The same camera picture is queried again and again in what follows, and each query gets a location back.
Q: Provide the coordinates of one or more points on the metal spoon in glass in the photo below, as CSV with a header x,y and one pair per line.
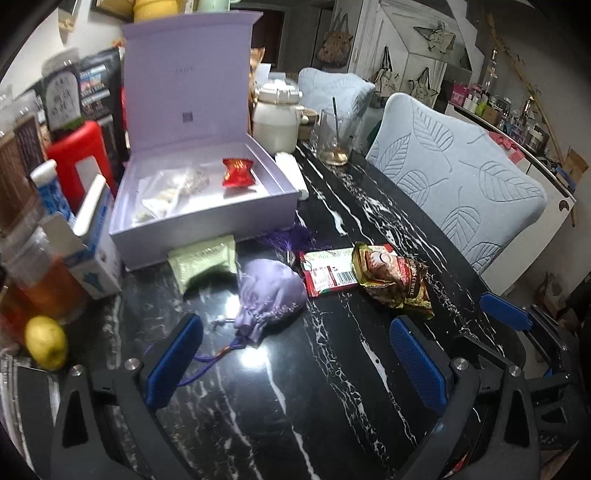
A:
x,y
338,151

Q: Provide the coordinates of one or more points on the cream white kettle jar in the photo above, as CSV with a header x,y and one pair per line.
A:
x,y
276,117

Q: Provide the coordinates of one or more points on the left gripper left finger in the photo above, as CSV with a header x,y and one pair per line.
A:
x,y
166,361

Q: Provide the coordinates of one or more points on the hanging brown bag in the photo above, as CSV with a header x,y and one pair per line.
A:
x,y
337,43

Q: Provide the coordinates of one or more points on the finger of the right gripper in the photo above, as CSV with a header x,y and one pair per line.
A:
x,y
505,312

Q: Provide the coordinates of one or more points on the blue white carton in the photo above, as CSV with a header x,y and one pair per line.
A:
x,y
86,247

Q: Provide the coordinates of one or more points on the green tea packet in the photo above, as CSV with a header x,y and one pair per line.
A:
x,y
193,261

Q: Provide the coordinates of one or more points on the clear drinking glass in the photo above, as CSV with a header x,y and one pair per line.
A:
x,y
348,130

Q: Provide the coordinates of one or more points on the leaf-pattern chair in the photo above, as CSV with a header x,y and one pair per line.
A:
x,y
458,176
350,92

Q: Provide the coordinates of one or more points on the far leaf-pattern chair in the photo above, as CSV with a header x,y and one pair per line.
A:
x,y
350,92

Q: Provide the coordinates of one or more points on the red white snack packet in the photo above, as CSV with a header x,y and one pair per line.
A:
x,y
328,271

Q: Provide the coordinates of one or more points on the black printed package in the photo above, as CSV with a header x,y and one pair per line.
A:
x,y
101,96

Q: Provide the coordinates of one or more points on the lavender gift box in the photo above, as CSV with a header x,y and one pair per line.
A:
x,y
186,82

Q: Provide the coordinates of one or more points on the clear plastic snack packet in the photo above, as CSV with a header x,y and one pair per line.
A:
x,y
159,195

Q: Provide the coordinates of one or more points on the yellow lemon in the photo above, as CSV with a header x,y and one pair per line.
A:
x,y
46,342

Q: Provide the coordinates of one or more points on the blue white bottle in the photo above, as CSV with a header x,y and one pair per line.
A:
x,y
45,179

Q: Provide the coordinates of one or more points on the purple satin pouch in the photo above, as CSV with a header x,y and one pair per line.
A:
x,y
269,292

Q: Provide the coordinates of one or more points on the amber liquid jar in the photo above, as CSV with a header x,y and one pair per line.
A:
x,y
38,283

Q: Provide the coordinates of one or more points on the yellow pot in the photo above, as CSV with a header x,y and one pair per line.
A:
x,y
147,10

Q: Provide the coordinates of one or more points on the red box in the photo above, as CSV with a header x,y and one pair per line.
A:
x,y
79,157

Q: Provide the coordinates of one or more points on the white rolled towel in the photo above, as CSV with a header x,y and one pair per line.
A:
x,y
288,165

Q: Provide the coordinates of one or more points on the bright red candy packet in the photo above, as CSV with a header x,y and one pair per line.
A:
x,y
238,173

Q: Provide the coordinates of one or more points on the near leaf-pattern chair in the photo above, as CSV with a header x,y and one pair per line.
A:
x,y
458,176

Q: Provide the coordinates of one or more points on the gold red packet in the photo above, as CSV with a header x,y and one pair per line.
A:
x,y
396,281

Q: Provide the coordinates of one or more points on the dark labelled jar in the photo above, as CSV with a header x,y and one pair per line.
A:
x,y
61,94

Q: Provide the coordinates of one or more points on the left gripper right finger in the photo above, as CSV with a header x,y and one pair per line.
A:
x,y
427,370

